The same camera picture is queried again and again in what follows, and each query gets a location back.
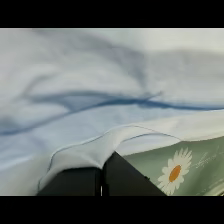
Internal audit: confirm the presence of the light blue shirt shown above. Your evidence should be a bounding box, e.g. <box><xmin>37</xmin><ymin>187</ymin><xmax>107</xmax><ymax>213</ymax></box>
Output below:
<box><xmin>0</xmin><ymin>27</ymin><xmax>224</xmax><ymax>197</ymax></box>

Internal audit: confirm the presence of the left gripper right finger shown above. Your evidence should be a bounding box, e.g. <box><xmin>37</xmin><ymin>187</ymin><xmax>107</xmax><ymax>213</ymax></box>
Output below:
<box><xmin>101</xmin><ymin>150</ymin><xmax>167</xmax><ymax>197</ymax></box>

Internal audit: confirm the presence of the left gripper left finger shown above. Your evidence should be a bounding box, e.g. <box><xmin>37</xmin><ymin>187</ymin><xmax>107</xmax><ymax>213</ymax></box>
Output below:
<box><xmin>36</xmin><ymin>166</ymin><xmax>102</xmax><ymax>197</ymax></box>

